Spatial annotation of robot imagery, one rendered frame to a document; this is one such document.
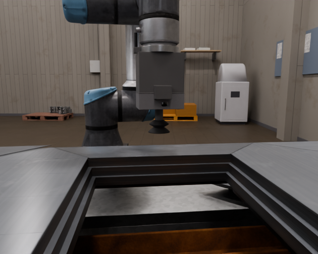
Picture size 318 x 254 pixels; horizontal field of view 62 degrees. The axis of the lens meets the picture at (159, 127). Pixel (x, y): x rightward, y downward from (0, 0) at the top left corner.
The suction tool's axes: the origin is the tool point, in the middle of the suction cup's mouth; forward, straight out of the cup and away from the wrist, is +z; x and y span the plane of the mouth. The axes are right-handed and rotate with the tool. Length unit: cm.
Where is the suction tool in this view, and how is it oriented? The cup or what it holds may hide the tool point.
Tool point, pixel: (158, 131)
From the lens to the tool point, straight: 52.1
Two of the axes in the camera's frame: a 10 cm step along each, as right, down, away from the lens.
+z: 0.0, 9.9, 1.6
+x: -1.8, -1.6, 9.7
